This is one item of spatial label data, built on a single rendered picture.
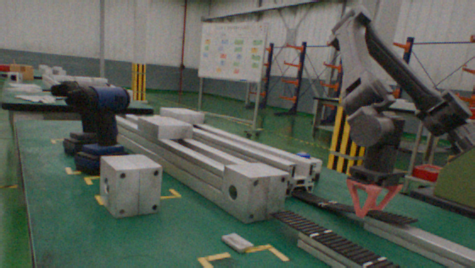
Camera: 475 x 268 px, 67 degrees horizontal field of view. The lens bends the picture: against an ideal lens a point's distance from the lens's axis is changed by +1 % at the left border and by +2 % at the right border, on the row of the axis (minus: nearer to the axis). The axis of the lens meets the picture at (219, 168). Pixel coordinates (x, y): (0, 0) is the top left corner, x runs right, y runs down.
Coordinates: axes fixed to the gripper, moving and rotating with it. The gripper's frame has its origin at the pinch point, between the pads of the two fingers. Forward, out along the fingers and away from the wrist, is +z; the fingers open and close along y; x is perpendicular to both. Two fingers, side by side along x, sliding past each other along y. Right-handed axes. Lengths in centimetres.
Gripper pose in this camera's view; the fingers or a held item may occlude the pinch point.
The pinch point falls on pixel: (367, 211)
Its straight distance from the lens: 80.4
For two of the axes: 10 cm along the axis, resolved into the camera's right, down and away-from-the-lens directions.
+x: 5.6, 2.6, -7.9
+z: -1.0, 9.6, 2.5
